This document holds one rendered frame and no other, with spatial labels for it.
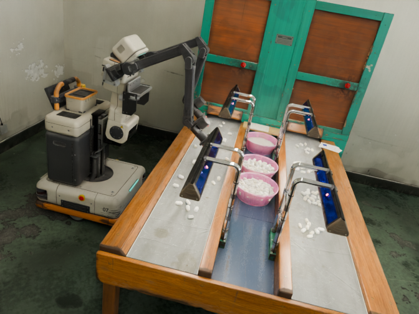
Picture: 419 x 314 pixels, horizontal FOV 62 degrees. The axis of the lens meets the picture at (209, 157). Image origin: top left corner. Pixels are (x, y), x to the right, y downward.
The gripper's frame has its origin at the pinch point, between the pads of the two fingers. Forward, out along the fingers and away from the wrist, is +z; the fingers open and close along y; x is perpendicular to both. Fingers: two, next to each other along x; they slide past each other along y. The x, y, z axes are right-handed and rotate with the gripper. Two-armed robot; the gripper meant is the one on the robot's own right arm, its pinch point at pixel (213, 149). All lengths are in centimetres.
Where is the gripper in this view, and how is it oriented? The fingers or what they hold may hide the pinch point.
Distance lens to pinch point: 226.9
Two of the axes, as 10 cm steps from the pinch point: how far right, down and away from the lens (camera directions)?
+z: 6.6, 7.2, 2.2
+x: -7.3, 5.4, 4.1
